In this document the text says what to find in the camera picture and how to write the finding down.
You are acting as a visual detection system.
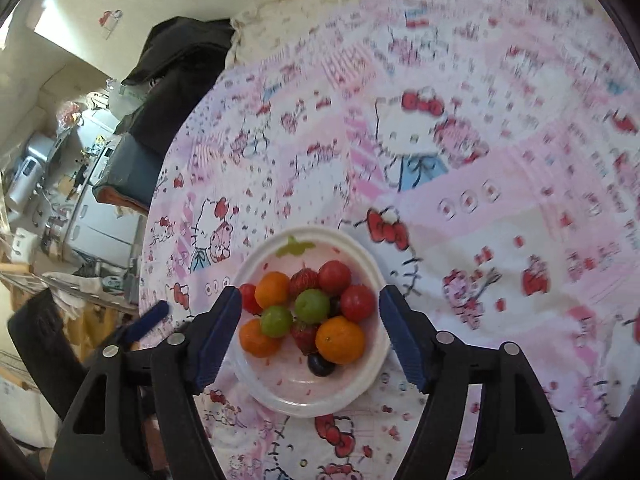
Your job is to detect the green grape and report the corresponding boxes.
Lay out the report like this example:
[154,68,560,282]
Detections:
[295,289,331,324]
[260,306,294,338]

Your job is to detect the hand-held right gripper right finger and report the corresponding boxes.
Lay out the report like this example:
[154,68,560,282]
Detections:
[378,284,573,480]

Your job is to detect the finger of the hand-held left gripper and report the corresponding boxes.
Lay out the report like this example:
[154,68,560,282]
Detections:
[117,301,171,348]

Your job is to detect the red wall sticker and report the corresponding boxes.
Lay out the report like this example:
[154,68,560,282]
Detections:
[97,8,124,40]

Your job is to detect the red strawberry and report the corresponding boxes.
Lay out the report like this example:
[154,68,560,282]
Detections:
[289,268,319,297]
[291,322,321,356]

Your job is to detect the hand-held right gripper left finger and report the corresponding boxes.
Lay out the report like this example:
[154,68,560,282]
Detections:
[45,285,243,480]

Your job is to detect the pink cartoon printed blanket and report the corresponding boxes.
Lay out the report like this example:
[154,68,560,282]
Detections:
[137,0,640,480]

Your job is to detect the red cherry tomato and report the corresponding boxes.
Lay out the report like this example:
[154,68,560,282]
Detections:
[340,285,377,323]
[318,260,352,293]
[240,283,263,316]

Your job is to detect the small orange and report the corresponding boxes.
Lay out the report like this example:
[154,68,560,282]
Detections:
[315,317,366,365]
[255,272,291,308]
[239,318,282,359]

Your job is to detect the pink and white plate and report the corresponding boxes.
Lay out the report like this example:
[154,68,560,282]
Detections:
[231,227,388,418]

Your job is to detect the dark jacket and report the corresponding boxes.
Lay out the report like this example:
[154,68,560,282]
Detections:
[120,16,236,156]

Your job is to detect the dark blue grape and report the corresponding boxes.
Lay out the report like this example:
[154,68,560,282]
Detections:
[307,353,337,378]

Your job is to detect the blue-grey cushion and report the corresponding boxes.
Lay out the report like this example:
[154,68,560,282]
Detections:
[92,135,163,211]

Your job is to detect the wooden shelf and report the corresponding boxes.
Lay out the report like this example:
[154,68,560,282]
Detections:
[65,305,126,361]

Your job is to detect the white cabinet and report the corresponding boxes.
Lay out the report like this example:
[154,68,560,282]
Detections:
[65,180,143,266]

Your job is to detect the white cloth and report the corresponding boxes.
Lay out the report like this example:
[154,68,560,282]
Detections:
[42,271,136,318]

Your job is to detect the silver appliance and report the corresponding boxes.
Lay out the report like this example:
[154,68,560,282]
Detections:
[2,132,56,213]

